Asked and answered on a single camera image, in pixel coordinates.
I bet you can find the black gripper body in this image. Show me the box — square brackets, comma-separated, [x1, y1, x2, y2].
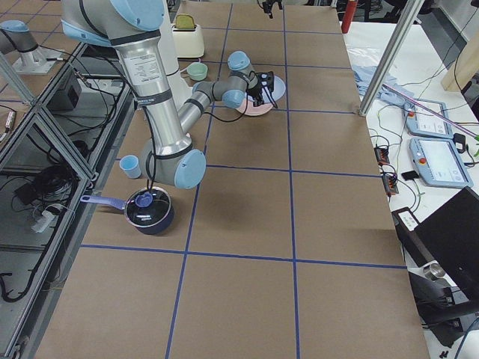
[261, 0, 283, 10]
[251, 71, 275, 98]

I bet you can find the pink plate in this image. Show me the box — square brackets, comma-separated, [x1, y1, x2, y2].
[236, 99, 273, 117]

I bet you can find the blue plate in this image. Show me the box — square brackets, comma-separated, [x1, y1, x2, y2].
[271, 76, 286, 101]

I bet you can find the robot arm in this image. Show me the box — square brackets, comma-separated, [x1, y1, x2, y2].
[61, 1, 274, 188]

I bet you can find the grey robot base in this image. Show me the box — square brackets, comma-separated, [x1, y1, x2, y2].
[1, 20, 63, 75]

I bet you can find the green bowl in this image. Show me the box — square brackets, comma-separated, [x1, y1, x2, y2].
[186, 62, 208, 82]

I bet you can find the cream toaster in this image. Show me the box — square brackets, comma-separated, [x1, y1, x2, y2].
[171, 13, 205, 58]

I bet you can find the blue cloth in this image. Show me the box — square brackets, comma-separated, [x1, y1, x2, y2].
[351, 64, 409, 108]

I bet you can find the light blue cup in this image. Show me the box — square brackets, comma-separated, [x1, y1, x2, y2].
[119, 155, 141, 179]

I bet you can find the dark blue pot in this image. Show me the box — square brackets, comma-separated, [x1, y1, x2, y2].
[80, 186, 174, 235]

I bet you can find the left teach pendant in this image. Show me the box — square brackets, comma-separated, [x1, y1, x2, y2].
[403, 102, 454, 139]

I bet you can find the teach pendant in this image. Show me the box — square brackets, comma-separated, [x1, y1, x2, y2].
[403, 102, 454, 139]
[409, 137, 474, 188]

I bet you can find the right teach pendant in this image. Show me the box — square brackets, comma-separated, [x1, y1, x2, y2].
[409, 137, 474, 188]

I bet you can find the black laptop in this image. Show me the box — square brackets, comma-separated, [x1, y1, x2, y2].
[415, 187, 478, 298]

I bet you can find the white power strip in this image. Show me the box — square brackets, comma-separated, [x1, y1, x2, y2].
[31, 209, 58, 233]

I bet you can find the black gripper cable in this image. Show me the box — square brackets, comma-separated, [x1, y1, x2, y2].
[204, 80, 280, 123]

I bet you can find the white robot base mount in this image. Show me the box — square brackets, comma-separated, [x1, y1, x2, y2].
[158, 0, 192, 110]

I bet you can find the aluminium frame post right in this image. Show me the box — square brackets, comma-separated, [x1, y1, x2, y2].
[358, 0, 424, 117]

